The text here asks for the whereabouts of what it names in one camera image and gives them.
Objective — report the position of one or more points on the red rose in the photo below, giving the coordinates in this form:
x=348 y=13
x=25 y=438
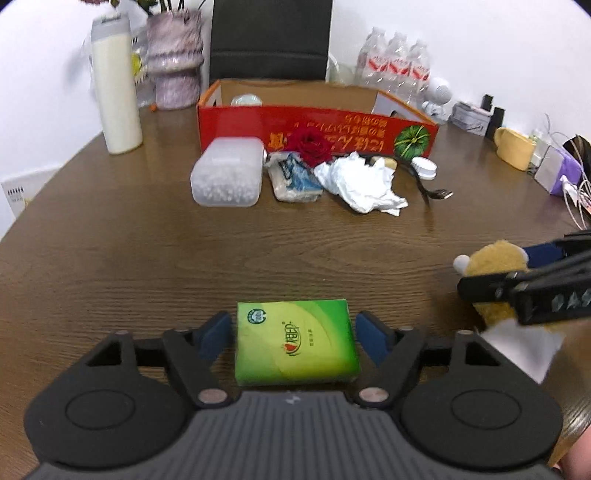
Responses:
x=310 y=145

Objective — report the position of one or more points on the yellow mug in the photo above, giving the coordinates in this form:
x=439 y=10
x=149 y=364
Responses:
x=515 y=150

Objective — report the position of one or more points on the smiley plastic bag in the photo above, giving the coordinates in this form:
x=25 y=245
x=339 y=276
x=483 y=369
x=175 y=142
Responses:
x=137 y=64

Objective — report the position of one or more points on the red cardboard box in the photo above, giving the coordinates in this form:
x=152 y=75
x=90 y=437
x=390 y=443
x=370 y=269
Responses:
x=323 y=127

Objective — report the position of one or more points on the blue white snack packet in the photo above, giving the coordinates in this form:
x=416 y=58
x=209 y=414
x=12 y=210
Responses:
x=293 y=182

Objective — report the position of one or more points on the small black block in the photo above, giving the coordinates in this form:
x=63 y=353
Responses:
x=496 y=122
x=487 y=102

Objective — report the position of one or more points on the grey tin box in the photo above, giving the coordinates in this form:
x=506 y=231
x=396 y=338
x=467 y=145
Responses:
x=468 y=117

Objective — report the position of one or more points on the white robot speaker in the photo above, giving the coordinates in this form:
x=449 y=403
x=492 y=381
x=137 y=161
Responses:
x=437 y=94

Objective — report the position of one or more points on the clear glass with straw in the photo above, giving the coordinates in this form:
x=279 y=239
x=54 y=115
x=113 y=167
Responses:
x=340 y=71

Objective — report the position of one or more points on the purple box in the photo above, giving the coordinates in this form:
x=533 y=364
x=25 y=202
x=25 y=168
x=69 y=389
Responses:
x=558 y=173

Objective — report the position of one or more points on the wooden desktop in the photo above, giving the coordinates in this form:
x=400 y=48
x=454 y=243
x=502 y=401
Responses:
x=138 y=258

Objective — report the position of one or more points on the small clear jar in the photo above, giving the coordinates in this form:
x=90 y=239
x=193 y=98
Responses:
x=538 y=145

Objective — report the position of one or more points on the dried rose bouquet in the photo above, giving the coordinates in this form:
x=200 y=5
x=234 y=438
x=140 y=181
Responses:
x=178 y=4

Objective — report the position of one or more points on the translucent plastic container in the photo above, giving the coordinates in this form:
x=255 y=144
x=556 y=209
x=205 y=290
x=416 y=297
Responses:
x=226 y=173

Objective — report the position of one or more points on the white board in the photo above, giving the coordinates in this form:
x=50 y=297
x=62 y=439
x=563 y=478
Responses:
x=27 y=194

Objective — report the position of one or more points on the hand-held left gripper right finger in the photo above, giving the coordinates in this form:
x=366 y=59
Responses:
x=371 y=337

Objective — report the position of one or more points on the yellow sponge block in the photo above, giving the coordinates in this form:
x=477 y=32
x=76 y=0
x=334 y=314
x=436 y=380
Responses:
x=385 y=162

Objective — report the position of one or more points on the dark pouch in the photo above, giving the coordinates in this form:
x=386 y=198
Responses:
x=581 y=147

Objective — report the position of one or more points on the white tumbler bottle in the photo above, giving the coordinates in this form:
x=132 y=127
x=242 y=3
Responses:
x=117 y=97

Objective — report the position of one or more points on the yellow plush toy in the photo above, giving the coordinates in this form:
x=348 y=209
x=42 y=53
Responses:
x=501 y=258

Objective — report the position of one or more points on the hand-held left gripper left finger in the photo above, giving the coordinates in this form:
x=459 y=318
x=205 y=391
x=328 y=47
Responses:
x=214 y=337

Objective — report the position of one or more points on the pale green jar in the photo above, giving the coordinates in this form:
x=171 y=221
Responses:
x=247 y=100

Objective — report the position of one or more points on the white tissue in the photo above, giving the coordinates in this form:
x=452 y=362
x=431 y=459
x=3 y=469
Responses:
x=360 y=184

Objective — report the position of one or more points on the green tissue packet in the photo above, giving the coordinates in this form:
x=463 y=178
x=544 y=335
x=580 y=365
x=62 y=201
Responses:
x=295 y=341

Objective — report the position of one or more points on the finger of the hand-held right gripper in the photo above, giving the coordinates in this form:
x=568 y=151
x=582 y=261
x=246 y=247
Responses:
x=485 y=287
x=545 y=254

